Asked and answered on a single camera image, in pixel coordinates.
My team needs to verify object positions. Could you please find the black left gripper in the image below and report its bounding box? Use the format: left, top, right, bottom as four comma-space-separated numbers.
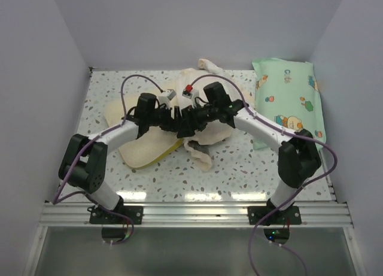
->
147, 104, 183, 133

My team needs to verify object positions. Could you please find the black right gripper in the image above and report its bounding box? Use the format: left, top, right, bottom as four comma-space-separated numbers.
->
178, 102, 219, 138

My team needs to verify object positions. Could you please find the cream yellow dotted pillow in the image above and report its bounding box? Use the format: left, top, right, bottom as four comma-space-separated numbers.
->
104, 100, 183, 169

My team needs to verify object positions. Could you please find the white pillowcase with cream ruffle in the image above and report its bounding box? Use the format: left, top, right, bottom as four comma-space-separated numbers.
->
175, 59, 241, 172

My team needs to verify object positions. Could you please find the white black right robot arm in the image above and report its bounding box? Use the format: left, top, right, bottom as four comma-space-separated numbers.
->
177, 82, 321, 224

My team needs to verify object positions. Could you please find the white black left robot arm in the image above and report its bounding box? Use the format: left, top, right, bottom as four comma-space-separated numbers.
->
53, 89, 180, 224

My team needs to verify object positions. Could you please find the green cartoon print pillow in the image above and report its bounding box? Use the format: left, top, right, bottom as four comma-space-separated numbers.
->
252, 58, 326, 142

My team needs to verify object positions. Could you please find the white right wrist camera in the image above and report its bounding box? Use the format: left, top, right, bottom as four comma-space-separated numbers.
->
182, 84, 199, 102

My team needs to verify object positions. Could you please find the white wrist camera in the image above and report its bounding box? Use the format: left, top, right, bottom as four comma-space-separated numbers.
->
182, 84, 199, 102
157, 89, 177, 106

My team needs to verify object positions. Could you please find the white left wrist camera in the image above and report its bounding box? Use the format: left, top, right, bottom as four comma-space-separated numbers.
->
157, 89, 177, 106

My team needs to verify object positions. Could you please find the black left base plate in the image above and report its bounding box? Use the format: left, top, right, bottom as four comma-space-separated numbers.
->
87, 204, 144, 225

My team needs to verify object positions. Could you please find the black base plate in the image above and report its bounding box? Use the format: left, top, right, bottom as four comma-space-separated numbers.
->
87, 204, 144, 225
247, 205, 302, 226

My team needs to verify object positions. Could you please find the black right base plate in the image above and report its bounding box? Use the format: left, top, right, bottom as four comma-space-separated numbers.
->
247, 205, 302, 226

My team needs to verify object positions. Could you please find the aluminium front rail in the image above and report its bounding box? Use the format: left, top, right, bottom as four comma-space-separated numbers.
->
38, 201, 353, 228

